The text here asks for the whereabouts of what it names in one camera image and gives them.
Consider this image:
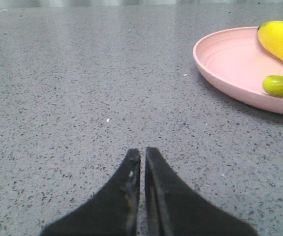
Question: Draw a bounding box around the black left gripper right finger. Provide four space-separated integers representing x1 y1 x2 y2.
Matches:
145 147 257 236

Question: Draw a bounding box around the yellow banana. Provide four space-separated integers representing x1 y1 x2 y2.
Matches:
257 21 283 98

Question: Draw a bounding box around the pink plate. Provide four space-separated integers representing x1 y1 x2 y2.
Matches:
193 27 283 114

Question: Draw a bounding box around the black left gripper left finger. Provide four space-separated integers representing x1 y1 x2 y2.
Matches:
41 149 141 236

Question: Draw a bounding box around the white pleated curtain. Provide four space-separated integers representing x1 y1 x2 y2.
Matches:
0 0 283 11

